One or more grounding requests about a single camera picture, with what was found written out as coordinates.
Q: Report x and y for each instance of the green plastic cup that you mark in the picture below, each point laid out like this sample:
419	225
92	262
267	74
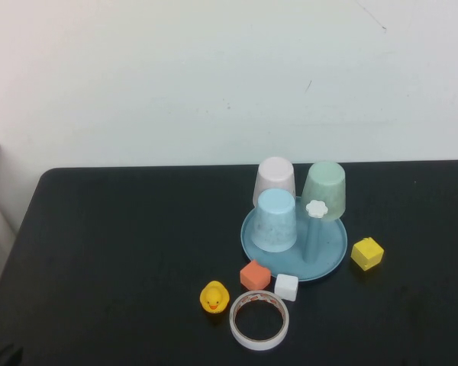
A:
324	183

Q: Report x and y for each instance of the pink plastic cup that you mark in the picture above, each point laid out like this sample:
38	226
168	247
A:
273	173

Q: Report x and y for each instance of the light blue plastic cup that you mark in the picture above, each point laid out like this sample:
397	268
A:
273	221

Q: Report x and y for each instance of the blue cup stand with pegs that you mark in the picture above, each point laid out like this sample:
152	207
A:
328	248

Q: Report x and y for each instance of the orange cube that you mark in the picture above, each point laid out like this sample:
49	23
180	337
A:
255	276

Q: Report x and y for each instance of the yellow rubber duck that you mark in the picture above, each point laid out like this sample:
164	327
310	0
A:
213	297

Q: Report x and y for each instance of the white cube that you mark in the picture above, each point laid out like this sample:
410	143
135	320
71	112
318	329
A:
286	286

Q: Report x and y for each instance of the yellow cube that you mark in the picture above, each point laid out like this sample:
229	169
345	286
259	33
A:
367	254

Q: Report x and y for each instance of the white double-sided tape roll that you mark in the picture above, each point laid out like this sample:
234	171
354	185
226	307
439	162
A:
259	344

